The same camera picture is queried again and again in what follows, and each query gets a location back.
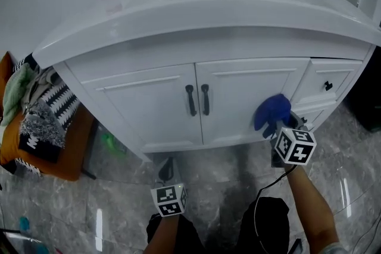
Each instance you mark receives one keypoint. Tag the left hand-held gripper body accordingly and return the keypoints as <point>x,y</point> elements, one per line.
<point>168,199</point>

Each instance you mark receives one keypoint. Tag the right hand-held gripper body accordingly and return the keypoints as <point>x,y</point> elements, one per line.
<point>294,147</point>

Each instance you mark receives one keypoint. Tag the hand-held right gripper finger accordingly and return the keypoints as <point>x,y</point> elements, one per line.
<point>296,122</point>

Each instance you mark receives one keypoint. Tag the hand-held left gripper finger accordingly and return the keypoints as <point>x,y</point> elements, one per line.
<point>162,172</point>
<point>174,175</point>

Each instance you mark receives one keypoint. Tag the blue cloth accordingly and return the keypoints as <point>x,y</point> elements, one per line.
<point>272,111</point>

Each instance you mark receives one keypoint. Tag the white cabinet door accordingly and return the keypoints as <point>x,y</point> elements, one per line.
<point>143,113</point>
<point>238,104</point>

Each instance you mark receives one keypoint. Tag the person's right forearm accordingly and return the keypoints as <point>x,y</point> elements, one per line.
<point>312,205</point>

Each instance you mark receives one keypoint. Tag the person's left forearm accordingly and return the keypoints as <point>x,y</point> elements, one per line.
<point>163,232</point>

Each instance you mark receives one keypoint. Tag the white vanity cabinet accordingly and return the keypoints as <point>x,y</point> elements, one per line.
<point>208,44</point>

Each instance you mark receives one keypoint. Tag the mint green cloth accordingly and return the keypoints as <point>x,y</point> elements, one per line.
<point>15,92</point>

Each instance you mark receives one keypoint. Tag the person's left trouser leg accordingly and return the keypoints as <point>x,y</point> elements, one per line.
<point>190,241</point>

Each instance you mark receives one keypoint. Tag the person's trouser leg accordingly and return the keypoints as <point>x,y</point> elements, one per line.
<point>190,241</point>
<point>268,229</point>

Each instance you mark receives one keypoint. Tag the black drawer knob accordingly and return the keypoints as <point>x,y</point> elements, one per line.
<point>328,85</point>

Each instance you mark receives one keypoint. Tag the green plastic object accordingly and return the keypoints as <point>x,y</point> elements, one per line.
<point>113,144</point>

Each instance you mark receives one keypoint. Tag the dark green tub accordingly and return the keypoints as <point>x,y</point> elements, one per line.
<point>366,98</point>

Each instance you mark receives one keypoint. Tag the person's right trouser leg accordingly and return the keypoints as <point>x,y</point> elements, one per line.
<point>268,229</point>

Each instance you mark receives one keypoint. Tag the orange sofa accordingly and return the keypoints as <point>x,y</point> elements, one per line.
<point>74,151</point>

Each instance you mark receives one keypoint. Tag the person's grey sweatshirt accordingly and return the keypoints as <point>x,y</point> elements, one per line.
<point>330,250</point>

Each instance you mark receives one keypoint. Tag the black white zigzag blanket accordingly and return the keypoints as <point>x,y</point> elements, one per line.
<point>62,101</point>

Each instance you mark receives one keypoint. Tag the speckled black white knit blanket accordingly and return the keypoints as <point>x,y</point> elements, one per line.
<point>41,131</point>

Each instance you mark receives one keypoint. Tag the teal plastic object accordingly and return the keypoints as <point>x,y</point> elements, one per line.
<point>24,223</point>

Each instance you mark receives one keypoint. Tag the grey clothing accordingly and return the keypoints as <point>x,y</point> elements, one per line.
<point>41,83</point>

